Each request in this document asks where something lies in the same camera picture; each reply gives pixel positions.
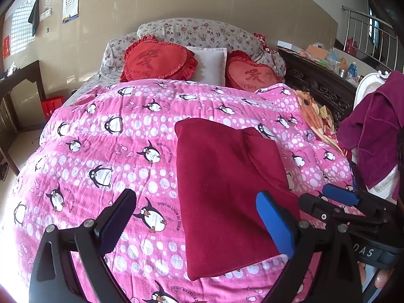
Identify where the dark red garment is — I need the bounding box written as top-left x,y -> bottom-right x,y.
175,118 -> 299,281

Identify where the person's right hand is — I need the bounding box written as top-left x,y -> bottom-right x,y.
358,262 -> 394,289

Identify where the white chair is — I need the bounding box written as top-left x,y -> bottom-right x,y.
353,70 -> 404,203

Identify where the purple towel on chair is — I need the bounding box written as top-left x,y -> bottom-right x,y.
335,70 -> 404,199

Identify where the orange cartoon blanket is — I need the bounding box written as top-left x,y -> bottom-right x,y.
294,90 -> 344,154

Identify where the dark carved wooden cabinet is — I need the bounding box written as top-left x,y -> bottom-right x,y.
278,48 -> 356,128

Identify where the clutter on cabinet top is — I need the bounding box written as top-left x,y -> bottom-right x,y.
298,42 -> 374,85

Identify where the pink penguin quilt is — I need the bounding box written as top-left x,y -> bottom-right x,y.
1,79 -> 352,302

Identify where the right red heart pillow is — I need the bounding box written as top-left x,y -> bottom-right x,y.
225,51 -> 282,92

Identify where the red heart pillow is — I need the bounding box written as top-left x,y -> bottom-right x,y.
120,35 -> 198,83
225,51 -> 282,92

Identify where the white square pillow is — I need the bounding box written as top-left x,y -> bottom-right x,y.
187,46 -> 227,86

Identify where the floral bedding roll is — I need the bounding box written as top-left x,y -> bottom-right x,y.
99,18 -> 286,80

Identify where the metal stair railing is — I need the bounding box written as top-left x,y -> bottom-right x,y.
341,6 -> 400,71

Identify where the left red heart pillow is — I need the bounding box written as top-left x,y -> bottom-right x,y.
120,35 -> 198,83

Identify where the dark cloth hanging on wall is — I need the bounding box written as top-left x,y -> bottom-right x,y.
28,0 -> 40,36

